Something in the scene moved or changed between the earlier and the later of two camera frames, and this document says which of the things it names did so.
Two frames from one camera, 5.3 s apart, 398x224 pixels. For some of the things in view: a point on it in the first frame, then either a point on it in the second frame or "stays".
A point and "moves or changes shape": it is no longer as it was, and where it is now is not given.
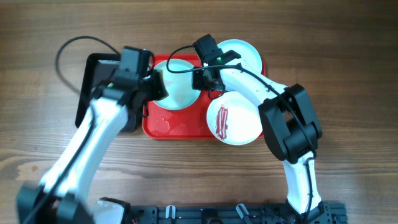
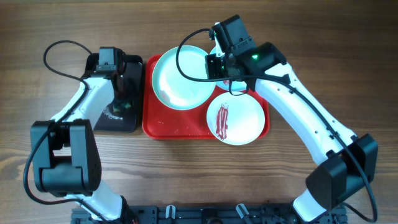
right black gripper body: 201,83 to 214,66
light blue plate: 181,94 moves or changes shape
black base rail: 325,213 stays
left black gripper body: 155,85 to 123,95
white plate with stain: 234,119 stays
